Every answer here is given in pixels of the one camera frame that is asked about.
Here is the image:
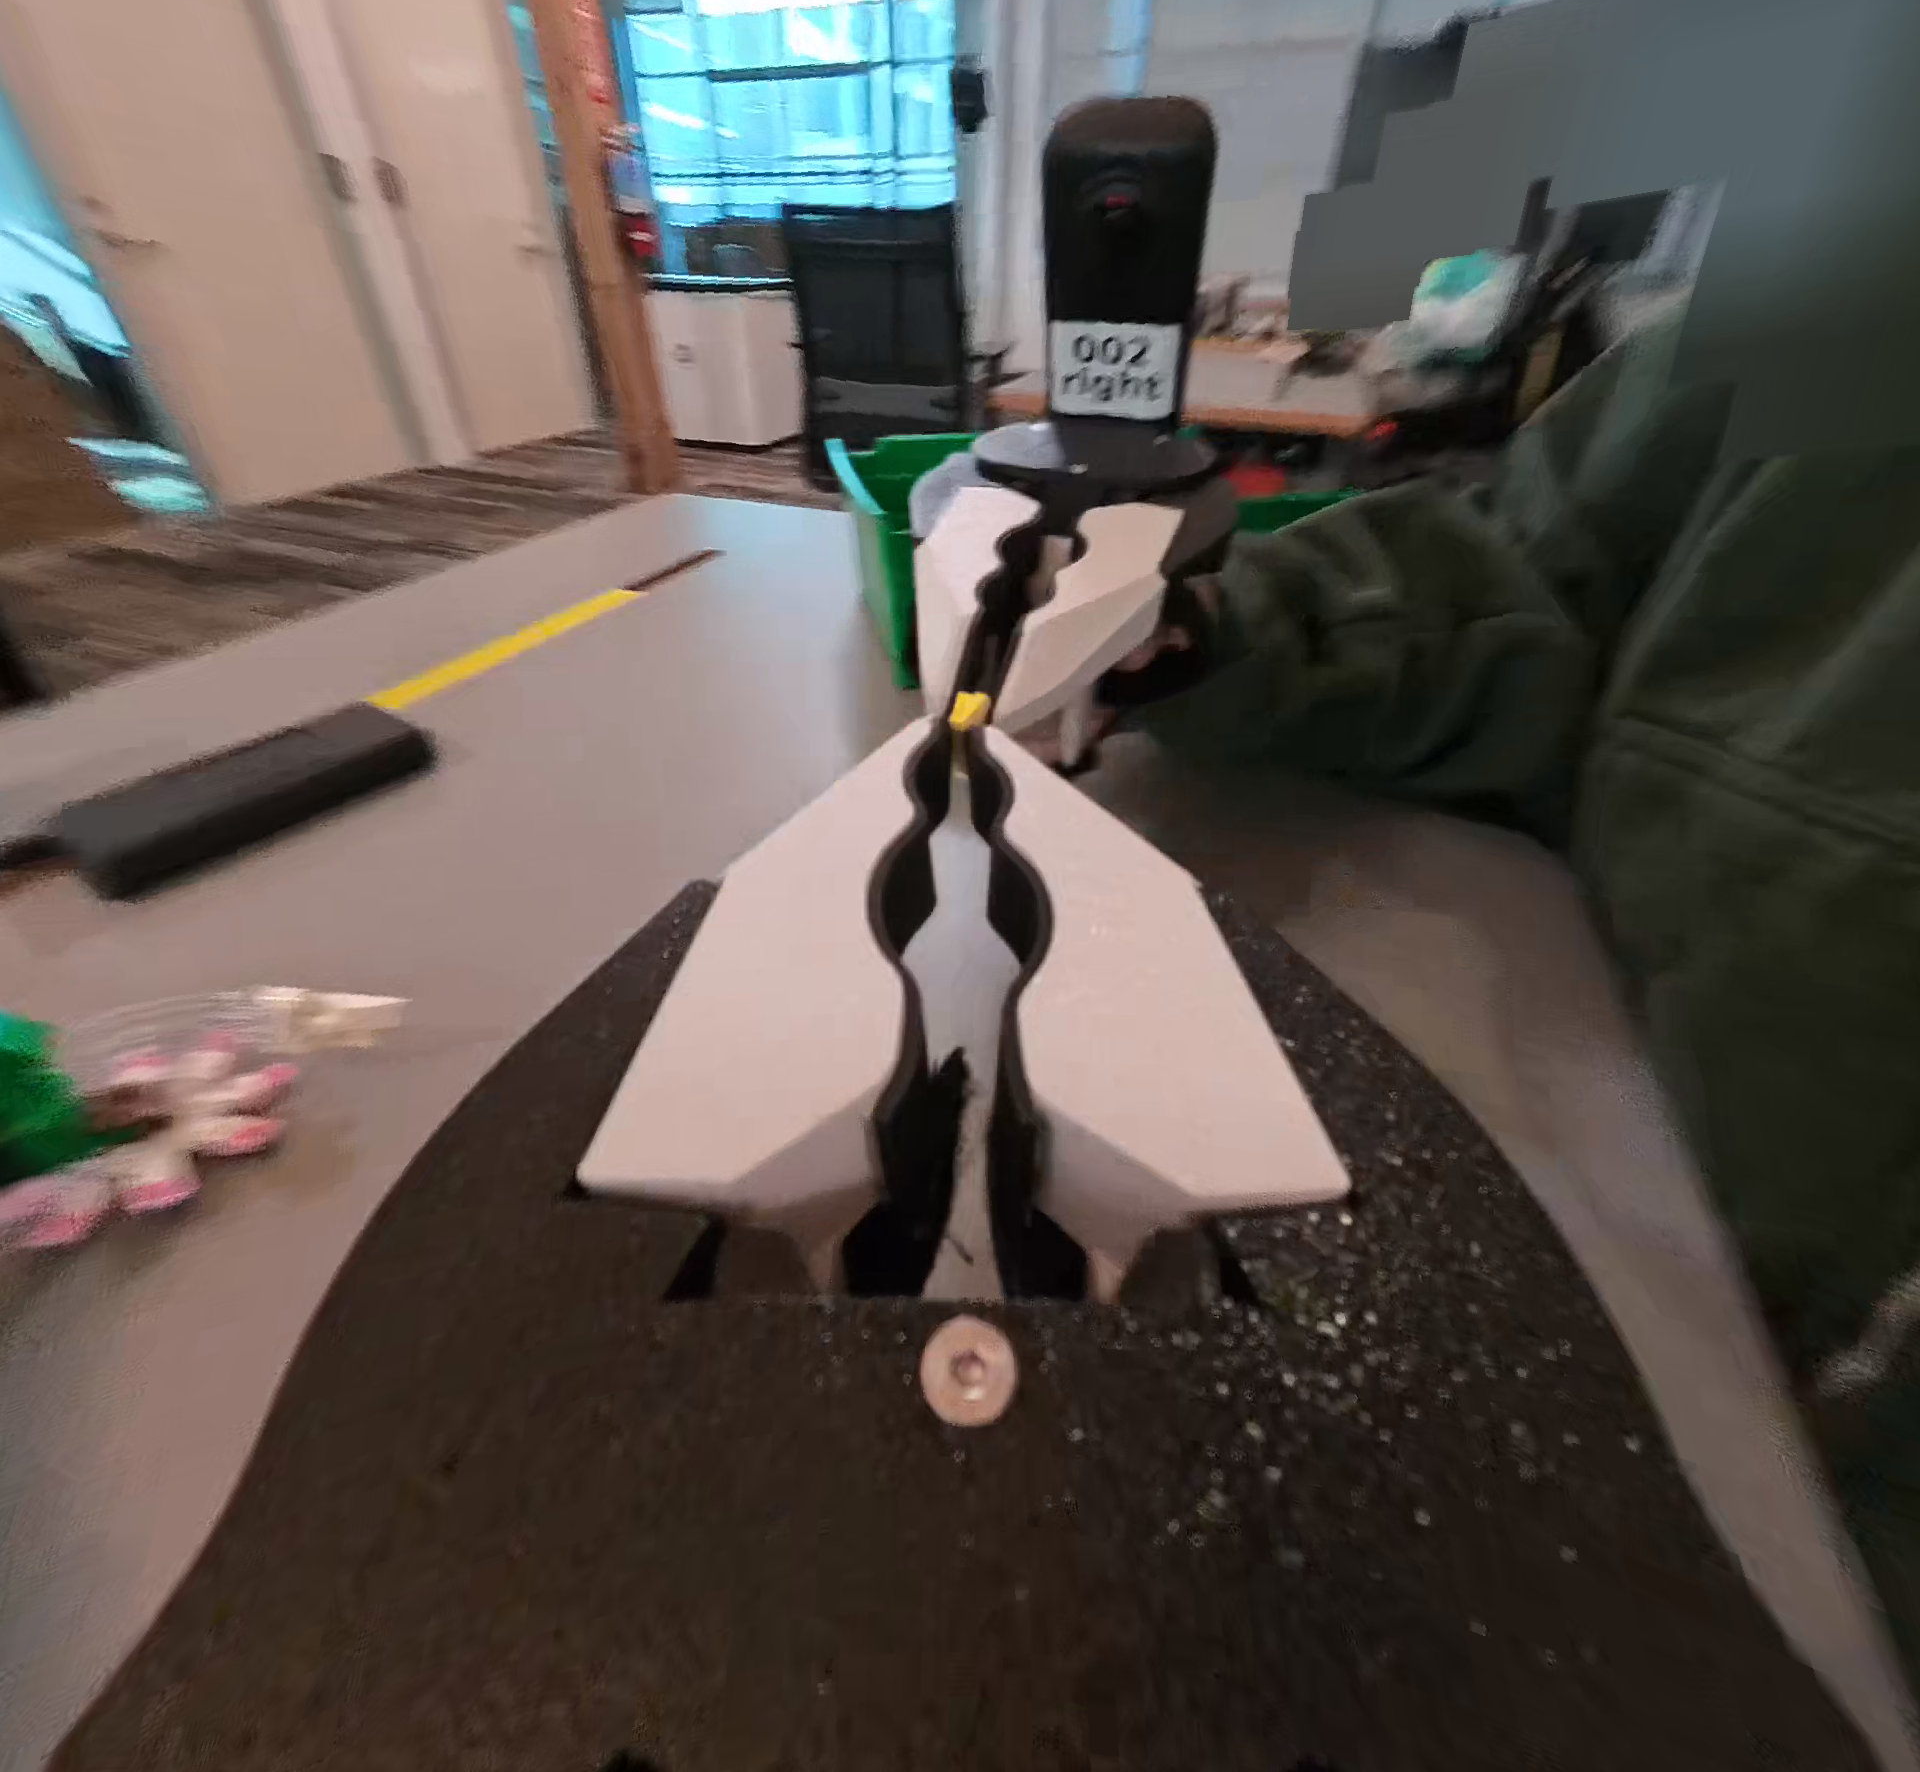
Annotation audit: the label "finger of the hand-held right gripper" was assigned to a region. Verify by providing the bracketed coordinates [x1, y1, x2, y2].
[907, 487, 1059, 709]
[994, 504, 1192, 743]

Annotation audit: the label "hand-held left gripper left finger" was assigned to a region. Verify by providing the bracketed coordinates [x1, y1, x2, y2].
[576, 721, 962, 1289]

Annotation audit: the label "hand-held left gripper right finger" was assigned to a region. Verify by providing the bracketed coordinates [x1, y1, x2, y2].
[975, 725, 1357, 1307]

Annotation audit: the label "person's right forearm green sleeve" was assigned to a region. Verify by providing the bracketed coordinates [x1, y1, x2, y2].
[1118, 451, 1638, 845]

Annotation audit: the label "green plastic bin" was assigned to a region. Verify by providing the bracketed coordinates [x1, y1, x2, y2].
[822, 432, 1360, 691]

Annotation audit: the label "light wooden table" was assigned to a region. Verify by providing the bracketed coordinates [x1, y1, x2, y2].
[991, 336, 1409, 443]

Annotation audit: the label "black office chair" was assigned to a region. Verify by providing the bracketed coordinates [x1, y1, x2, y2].
[782, 200, 1027, 457]

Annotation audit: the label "low white cabinet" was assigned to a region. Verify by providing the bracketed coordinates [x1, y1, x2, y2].
[645, 282, 807, 449]

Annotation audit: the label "yellow tape strip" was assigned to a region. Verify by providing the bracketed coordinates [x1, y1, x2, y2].
[367, 586, 649, 713]

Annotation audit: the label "red fire extinguisher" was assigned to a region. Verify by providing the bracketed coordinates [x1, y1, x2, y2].
[606, 127, 662, 268]

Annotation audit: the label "black rectangular block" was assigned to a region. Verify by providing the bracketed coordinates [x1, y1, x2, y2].
[50, 702, 441, 899]

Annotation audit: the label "wooden pillar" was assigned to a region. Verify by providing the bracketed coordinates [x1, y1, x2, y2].
[492, 0, 686, 494]

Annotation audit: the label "clear bag of pink pieces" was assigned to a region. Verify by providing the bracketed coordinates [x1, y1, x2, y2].
[0, 985, 411, 1256]

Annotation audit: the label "person's green jacket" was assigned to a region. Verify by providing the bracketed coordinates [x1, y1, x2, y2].
[1561, 301, 1920, 1669]

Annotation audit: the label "green plastic piece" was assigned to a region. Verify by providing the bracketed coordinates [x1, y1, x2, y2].
[0, 1010, 103, 1186]

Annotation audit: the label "tall white wall cabinets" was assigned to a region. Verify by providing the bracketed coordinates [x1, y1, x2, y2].
[0, 0, 606, 509]

